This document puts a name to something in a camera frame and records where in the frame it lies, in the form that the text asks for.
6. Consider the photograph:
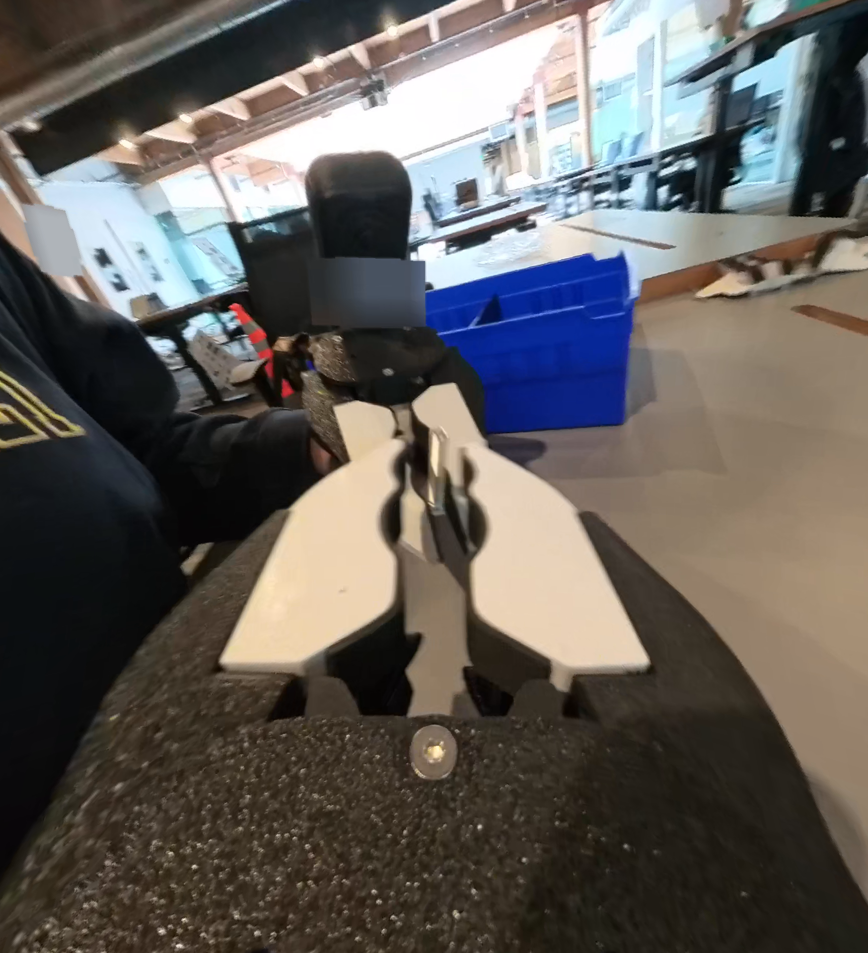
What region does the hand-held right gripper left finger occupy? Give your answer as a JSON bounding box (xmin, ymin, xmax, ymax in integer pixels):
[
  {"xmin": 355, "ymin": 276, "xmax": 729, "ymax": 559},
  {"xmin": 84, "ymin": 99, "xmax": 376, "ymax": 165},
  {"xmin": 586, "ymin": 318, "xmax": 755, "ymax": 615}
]
[{"xmin": 218, "ymin": 438, "xmax": 424, "ymax": 713}]

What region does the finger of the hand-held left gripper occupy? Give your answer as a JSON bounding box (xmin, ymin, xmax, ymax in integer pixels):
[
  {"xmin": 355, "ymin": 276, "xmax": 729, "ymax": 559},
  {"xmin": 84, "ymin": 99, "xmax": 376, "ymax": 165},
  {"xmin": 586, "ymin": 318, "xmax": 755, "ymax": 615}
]
[
  {"xmin": 412, "ymin": 383, "xmax": 489, "ymax": 583},
  {"xmin": 333, "ymin": 402, "xmax": 435, "ymax": 563}
]

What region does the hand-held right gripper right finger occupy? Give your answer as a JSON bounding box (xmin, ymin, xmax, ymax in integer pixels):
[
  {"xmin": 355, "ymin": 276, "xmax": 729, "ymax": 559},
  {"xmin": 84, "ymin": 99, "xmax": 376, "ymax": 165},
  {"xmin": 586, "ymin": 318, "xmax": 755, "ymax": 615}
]
[{"xmin": 461, "ymin": 444, "xmax": 651, "ymax": 702}]

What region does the person's left forearm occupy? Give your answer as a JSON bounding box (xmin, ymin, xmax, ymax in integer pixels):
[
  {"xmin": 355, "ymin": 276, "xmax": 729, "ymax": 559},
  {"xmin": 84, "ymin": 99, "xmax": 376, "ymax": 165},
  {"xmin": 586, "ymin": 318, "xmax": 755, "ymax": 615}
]
[{"xmin": 106, "ymin": 313, "xmax": 317, "ymax": 548}]

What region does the blue plastic storage bin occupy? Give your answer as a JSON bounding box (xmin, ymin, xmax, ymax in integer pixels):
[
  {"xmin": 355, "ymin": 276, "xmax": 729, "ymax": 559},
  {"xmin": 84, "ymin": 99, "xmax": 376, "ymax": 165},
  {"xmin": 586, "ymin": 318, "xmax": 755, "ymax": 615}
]
[{"xmin": 425, "ymin": 252, "xmax": 638, "ymax": 434}]

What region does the orange traffic cone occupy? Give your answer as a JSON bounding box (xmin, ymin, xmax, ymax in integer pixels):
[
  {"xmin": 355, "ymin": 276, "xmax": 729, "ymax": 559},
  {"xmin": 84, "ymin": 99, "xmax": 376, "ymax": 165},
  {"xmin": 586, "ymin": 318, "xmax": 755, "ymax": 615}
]
[{"xmin": 228, "ymin": 301, "xmax": 293, "ymax": 408}]

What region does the black mesh office chair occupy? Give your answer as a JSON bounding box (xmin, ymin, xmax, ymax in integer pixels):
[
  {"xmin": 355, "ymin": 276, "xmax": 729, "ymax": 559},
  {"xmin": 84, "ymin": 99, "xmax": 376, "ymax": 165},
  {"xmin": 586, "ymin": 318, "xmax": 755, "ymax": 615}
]
[{"xmin": 227, "ymin": 207, "xmax": 317, "ymax": 407}]

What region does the group of background office desks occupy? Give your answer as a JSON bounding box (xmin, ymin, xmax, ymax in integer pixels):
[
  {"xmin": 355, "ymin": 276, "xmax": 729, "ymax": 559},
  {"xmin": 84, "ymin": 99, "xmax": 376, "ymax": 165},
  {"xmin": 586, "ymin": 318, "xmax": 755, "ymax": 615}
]
[{"xmin": 404, "ymin": 127, "xmax": 703, "ymax": 250}]

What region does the dark background desk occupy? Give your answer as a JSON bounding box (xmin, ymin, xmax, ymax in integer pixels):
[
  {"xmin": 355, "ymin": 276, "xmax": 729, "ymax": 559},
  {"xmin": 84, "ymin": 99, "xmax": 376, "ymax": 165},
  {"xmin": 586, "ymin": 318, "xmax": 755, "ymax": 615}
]
[{"xmin": 135, "ymin": 286, "xmax": 255, "ymax": 408}]

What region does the white black crumpled fabric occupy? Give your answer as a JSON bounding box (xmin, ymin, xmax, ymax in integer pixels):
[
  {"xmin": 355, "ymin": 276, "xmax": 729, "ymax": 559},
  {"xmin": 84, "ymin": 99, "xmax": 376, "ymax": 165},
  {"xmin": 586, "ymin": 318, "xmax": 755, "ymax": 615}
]
[{"xmin": 695, "ymin": 234, "xmax": 868, "ymax": 300}]

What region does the black standing desk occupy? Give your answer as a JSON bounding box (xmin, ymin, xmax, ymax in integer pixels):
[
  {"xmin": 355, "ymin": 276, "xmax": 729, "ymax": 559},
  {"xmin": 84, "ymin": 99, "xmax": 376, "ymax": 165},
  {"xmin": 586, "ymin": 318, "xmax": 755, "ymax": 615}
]
[{"xmin": 665, "ymin": 15, "xmax": 863, "ymax": 218}]

